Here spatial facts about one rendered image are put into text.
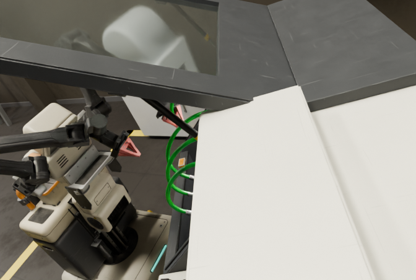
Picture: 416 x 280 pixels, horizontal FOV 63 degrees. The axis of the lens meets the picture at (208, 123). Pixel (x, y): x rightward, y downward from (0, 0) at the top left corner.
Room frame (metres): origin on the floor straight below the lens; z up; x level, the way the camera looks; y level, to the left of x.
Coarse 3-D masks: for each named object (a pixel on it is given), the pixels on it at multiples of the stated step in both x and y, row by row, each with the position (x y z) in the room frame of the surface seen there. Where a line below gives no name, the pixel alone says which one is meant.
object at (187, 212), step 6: (192, 162) 0.78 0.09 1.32; (180, 168) 0.79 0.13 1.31; (186, 168) 0.78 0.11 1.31; (174, 174) 0.80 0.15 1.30; (180, 174) 0.79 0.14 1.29; (174, 180) 0.79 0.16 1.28; (168, 186) 0.80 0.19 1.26; (168, 192) 0.80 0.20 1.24; (168, 198) 0.80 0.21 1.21; (174, 204) 0.81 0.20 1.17; (180, 210) 0.80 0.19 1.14; (186, 210) 0.80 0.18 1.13
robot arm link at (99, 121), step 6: (96, 114) 1.11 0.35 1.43; (90, 120) 1.09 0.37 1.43; (96, 120) 1.09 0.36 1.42; (102, 120) 1.09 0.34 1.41; (84, 126) 1.16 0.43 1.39; (90, 126) 1.07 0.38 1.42; (96, 126) 1.07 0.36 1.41; (102, 126) 1.07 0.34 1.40; (90, 132) 1.10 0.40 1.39; (96, 132) 1.09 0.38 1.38; (102, 132) 1.09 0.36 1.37; (78, 144) 1.09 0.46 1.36; (84, 144) 1.10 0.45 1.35
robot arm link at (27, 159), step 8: (0, 160) 1.16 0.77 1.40; (8, 160) 1.18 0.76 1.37; (24, 160) 1.25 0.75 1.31; (32, 160) 1.26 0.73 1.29; (0, 168) 1.13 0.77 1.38; (8, 168) 1.15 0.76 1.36; (16, 168) 1.17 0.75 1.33; (24, 168) 1.19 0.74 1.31; (32, 168) 1.22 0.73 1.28; (16, 176) 1.19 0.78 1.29; (24, 176) 1.19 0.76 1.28; (32, 176) 1.20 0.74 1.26; (40, 176) 1.21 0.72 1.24; (48, 176) 1.23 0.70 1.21; (32, 184) 1.22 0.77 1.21; (40, 184) 1.24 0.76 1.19
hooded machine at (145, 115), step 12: (132, 108) 3.13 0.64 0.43; (144, 108) 3.04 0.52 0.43; (192, 108) 2.95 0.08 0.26; (204, 108) 3.09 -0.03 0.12; (144, 120) 3.09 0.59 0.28; (156, 120) 2.99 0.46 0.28; (192, 120) 2.89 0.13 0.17; (144, 132) 3.15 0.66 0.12; (156, 132) 3.05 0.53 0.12; (168, 132) 2.94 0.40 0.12; (180, 132) 2.85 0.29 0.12
